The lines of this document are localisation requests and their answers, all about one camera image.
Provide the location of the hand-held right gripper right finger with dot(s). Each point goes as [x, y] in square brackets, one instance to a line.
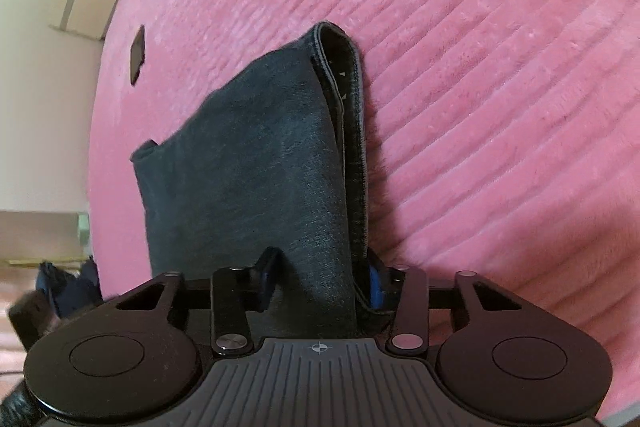
[377, 284]

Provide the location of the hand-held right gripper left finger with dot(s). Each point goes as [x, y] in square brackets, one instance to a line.
[267, 279]

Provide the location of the dark grey jeans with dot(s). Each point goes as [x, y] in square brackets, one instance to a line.
[250, 167]

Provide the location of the green box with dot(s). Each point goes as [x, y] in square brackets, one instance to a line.
[83, 232]

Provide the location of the navy garment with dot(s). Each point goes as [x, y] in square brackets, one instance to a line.
[70, 289]

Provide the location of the pink blanket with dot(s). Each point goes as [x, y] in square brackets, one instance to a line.
[500, 107]

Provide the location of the small dark flat object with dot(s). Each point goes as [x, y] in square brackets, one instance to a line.
[136, 54]

